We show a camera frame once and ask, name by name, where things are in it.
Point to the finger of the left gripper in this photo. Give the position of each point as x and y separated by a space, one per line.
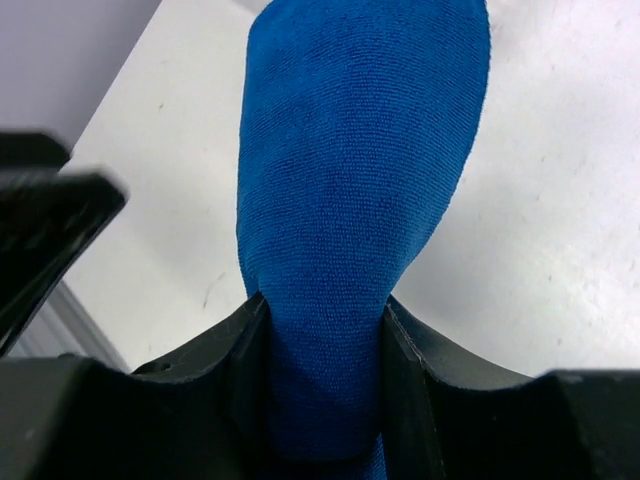
48 219

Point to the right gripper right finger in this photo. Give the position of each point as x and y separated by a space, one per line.
450 414

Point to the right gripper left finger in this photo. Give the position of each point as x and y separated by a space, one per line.
206 410

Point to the blue towel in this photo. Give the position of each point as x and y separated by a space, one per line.
357 120

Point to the aluminium mounting rail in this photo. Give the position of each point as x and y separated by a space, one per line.
63 326

